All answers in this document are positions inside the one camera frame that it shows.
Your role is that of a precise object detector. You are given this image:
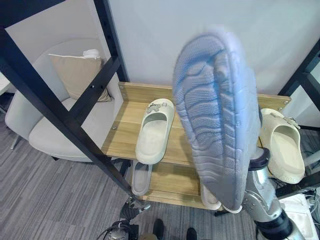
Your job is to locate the white box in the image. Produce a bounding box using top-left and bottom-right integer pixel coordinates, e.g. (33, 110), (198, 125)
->
(277, 193), (316, 240)

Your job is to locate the black metal shoe rack frame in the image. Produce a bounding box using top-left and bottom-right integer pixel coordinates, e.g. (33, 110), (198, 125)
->
(0, 0), (320, 218)

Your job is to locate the black cable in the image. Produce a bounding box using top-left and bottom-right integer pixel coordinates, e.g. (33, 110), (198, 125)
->
(298, 187), (320, 210)

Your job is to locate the grey fabric slipper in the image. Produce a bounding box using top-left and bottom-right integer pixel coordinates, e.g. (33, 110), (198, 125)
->
(130, 159), (153, 196)

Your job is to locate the cream slipper with bear charm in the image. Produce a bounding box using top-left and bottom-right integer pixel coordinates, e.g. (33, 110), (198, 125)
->
(135, 98), (175, 165)

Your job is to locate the white foam slipper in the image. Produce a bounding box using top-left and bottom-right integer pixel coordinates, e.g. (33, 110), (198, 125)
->
(199, 183), (223, 211)

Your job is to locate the narrow wooden rack shelf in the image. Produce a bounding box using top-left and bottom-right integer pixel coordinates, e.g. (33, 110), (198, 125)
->
(129, 159), (227, 211)

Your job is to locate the cream slipper with grey charm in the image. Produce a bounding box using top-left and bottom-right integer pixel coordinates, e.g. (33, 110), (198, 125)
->
(258, 108), (306, 185)

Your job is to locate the wide wooden rack shelf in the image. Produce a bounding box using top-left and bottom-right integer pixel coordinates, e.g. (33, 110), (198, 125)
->
(100, 81), (292, 168)

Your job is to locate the beige cushion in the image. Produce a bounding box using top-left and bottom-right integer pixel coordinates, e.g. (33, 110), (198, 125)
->
(48, 53), (113, 103)

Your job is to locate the white folded cloth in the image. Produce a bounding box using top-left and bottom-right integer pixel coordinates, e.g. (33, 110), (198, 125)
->
(82, 49), (102, 60)

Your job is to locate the dark robot foot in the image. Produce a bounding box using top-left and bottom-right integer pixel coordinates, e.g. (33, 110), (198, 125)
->
(151, 218), (166, 240)
(185, 226), (199, 240)

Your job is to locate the light grey armchair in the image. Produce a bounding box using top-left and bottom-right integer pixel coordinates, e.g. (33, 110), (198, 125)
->
(4, 37), (123, 163)

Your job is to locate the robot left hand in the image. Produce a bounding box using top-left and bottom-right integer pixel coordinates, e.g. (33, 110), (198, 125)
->
(119, 195), (152, 221)

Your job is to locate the light blue foam slipper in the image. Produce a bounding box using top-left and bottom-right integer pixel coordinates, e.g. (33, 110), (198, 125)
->
(171, 24), (262, 214)

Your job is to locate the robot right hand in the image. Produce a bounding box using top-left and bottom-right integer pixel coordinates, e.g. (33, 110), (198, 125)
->
(249, 147), (272, 166)

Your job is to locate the dark robot right foot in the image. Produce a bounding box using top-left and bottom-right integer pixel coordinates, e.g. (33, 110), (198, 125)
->
(185, 226), (199, 240)

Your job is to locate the dark robot left foot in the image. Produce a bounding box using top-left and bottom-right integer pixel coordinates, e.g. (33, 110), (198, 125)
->
(151, 218), (166, 240)

